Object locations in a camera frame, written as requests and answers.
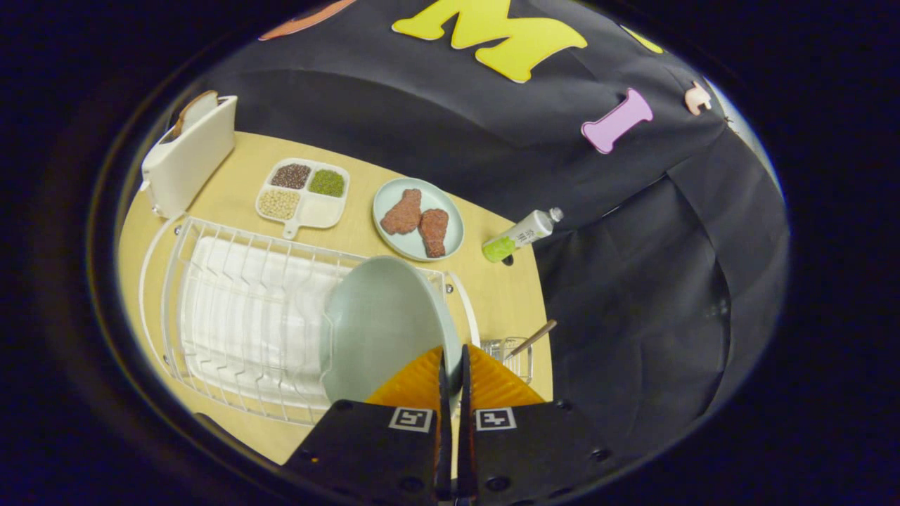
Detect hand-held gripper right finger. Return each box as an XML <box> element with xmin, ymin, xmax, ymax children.
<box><xmin>457</xmin><ymin>343</ymin><xmax>612</xmax><ymax>505</ymax></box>

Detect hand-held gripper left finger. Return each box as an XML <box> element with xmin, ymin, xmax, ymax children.
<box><xmin>281</xmin><ymin>344</ymin><xmax>451</xmax><ymax>503</ymax></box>

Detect small wire basket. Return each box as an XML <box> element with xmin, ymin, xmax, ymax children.
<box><xmin>480</xmin><ymin>337</ymin><xmax>534</xmax><ymax>386</ymax></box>

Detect wooden handled spoon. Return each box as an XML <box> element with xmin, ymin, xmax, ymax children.
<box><xmin>503</xmin><ymin>320</ymin><xmax>558</xmax><ymax>363</ymax></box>

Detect white wire dish rack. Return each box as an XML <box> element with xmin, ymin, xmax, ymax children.
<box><xmin>139</xmin><ymin>214</ymin><xmax>482</xmax><ymax>427</ymax></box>

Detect pale green meat plate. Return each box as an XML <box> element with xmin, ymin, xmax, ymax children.
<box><xmin>372</xmin><ymin>177</ymin><xmax>465</xmax><ymax>263</ymax></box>

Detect brown meat patty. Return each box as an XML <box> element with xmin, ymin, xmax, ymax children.
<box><xmin>380</xmin><ymin>188</ymin><xmax>423</xmax><ymax>235</ymax></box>
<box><xmin>419</xmin><ymin>208</ymin><xmax>449</xmax><ymax>259</ymax></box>

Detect green drink bottle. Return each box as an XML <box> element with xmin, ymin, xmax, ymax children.
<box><xmin>482</xmin><ymin>207</ymin><xmax>565</xmax><ymax>264</ymax></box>

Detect black backdrop cloth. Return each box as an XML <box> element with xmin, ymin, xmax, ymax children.
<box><xmin>204</xmin><ymin>0</ymin><xmax>788</xmax><ymax>458</ymax></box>

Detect white divided tray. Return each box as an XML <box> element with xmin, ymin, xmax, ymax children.
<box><xmin>255</xmin><ymin>157</ymin><xmax>350</xmax><ymax>241</ymax></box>

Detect white toaster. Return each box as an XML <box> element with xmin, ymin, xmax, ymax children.
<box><xmin>141</xmin><ymin>95</ymin><xmax>238</xmax><ymax>220</ymax></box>

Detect bread slice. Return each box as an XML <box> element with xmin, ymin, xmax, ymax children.
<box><xmin>171</xmin><ymin>90</ymin><xmax>219</xmax><ymax>138</ymax></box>

